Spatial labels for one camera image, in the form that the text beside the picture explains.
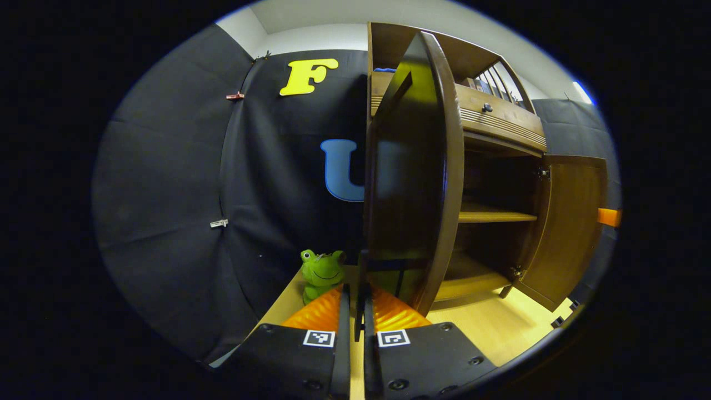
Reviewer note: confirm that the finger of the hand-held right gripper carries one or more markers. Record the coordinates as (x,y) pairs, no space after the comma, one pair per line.
(609,216)

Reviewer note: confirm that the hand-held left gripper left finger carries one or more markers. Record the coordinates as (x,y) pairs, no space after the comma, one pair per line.
(343,355)

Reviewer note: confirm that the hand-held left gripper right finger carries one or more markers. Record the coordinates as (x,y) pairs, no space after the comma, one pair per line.
(371,366)

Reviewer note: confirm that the wooden shoe cabinet door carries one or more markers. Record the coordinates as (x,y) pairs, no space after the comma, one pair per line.
(411,194)
(572,222)

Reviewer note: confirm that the wooden double-door shoe cabinet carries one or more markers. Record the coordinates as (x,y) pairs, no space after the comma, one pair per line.
(472,55)

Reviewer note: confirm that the metal door hinge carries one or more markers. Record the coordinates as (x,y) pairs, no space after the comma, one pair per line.
(517,272)
(542,172)

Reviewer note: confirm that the green frog toy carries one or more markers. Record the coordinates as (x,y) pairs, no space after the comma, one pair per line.
(321,272)

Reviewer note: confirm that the wooden inner shelf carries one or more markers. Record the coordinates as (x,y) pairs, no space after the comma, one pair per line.
(489,215)

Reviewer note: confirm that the small ceiling light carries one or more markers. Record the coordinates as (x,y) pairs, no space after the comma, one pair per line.
(583,93)

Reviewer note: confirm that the wooden ribbed drawer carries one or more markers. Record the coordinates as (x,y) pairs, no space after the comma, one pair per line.
(500,119)

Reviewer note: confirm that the silver clip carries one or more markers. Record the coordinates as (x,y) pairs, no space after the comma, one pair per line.
(219,223)

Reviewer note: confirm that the black backdrop cloth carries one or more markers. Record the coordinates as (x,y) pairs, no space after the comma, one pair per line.
(166,194)

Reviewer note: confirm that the blue folded towel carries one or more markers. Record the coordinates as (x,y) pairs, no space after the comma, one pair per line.
(384,70)

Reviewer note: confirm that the pink clip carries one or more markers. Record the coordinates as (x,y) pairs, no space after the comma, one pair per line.
(234,96)

